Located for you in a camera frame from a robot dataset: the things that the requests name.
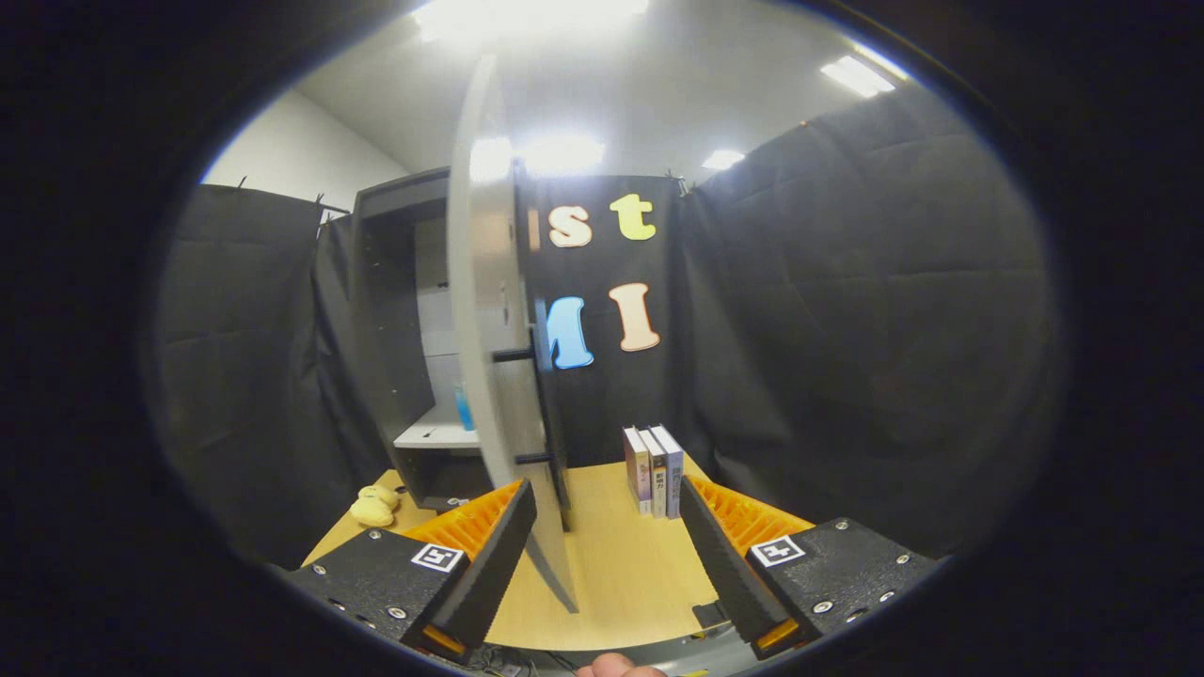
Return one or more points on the brown spine book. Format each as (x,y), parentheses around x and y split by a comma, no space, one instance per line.
(657,475)

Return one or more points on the long ceiling light panel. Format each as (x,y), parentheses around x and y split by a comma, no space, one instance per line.
(861,73)

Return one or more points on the beige cabinet door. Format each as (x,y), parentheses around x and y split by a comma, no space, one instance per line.
(484,329)

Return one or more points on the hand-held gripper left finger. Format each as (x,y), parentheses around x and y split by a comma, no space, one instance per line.
(494,564)

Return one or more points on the white and blue tube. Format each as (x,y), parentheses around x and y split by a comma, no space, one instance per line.
(464,412)

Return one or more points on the yellow plush toy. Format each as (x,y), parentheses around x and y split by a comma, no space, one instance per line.
(373,510)

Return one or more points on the blue spine book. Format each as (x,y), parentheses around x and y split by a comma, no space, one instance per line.
(673,470)

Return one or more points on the small ceiling light panel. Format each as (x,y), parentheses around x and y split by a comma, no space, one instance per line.
(722,160)
(564,155)

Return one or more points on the dark grey cabinet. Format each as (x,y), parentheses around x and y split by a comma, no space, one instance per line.
(386,310)

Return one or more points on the dark red cover book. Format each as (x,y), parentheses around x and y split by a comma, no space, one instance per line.
(635,470)

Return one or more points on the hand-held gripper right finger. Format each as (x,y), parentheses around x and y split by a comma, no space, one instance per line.
(724,574)

